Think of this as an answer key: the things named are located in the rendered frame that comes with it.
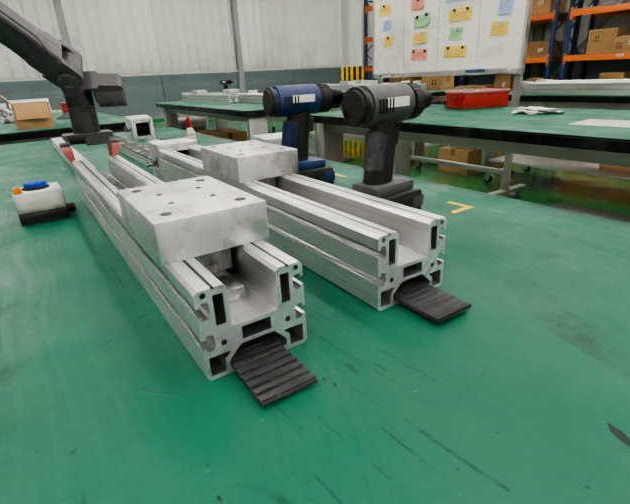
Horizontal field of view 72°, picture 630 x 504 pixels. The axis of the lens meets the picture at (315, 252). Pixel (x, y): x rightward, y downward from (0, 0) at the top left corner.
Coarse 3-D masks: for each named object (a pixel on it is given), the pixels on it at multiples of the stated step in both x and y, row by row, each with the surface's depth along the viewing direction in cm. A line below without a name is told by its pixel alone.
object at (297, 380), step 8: (304, 368) 37; (288, 376) 36; (296, 376) 36; (304, 376) 36; (312, 376) 36; (272, 384) 35; (280, 384) 35; (288, 384) 35; (296, 384) 35; (304, 384) 35; (256, 392) 34; (264, 392) 35; (272, 392) 34; (280, 392) 34; (288, 392) 35; (264, 400) 34; (272, 400) 34
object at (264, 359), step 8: (264, 352) 39; (272, 352) 39; (280, 352) 39; (288, 352) 39; (248, 360) 38; (256, 360) 38; (264, 360) 38; (272, 360) 38; (240, 368) 38; (248, 368) 37; (256, 368) 37; (240, 376) 37
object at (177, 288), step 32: (96, 192) 71; (128, 256) 59; (256, 256) 41; (288, 256) 40; (160, 288) 45; (192, 288) 35; (224, 288) 35; (256, 288) 42; (288, 288) 39; (192, 320) 36; (224, 320) 37; (256, 320) 38; (288, 320) 40; (192, 352) 40; (224, 352) 37
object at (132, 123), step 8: (128, 120) 189; (136, 120) 186; (144, 120) 188; (152, 120) 190; (128, 128) 193; (136, 128) 189; (144, 128) 191; (152, 128) 191; (136, 136) 188; (144, 136) 191; (152, 136) 193
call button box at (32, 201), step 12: (12, 192) 82; (24, 192) 81; (36, 192) 81; (48, 192) 82; (60, 192) 83; (24, 204) 80; (36, 204) 81; (48, 204) 82; (60, 204) 84; (72, 204) 88; (24, 216) 81; (36, 216) 82; (48, 216) 83; (60, 216) 84
